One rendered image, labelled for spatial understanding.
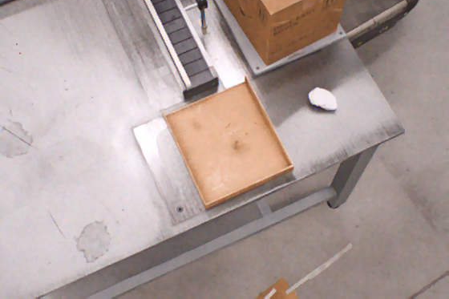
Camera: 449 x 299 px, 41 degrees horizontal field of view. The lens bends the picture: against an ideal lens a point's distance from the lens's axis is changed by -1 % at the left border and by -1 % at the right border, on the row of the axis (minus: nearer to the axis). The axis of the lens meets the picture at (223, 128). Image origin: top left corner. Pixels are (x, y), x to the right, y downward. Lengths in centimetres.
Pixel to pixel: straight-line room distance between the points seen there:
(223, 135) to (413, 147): 117
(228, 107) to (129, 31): 40
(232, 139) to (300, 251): 89
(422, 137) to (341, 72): 97
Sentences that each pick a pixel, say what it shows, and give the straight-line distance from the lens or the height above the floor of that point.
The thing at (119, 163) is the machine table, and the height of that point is 83.
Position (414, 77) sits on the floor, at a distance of 281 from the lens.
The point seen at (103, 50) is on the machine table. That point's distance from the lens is 186.
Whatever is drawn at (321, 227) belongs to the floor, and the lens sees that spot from 249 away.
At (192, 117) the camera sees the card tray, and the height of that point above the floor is 83.
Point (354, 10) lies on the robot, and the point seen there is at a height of 24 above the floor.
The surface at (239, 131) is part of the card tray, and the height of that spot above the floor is 83.
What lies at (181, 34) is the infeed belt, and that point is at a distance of 179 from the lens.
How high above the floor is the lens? 240
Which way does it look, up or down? 67 degrees down
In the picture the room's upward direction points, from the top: 4 degrees counter-clockwise
